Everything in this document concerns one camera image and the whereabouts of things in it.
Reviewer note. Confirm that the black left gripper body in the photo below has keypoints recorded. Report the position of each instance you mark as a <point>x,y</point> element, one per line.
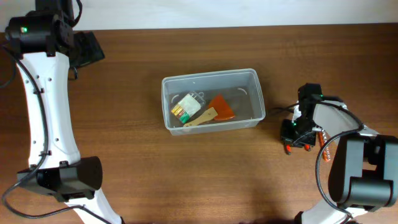
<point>88,47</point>

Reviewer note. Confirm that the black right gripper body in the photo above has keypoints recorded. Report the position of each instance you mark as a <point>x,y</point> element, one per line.
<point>297,142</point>

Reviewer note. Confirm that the red handled pliers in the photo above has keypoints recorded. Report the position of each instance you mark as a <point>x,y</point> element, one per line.
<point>295,148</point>

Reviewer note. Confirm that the orange scraper wooden handle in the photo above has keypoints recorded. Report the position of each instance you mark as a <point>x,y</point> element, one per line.
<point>218,110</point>

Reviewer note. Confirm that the clear plastic container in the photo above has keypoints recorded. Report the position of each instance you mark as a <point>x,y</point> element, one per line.
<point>240,88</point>

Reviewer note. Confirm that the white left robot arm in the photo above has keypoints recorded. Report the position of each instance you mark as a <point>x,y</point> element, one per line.
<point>44,49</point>

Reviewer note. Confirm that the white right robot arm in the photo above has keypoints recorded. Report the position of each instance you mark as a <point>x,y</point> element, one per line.
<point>356,167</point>

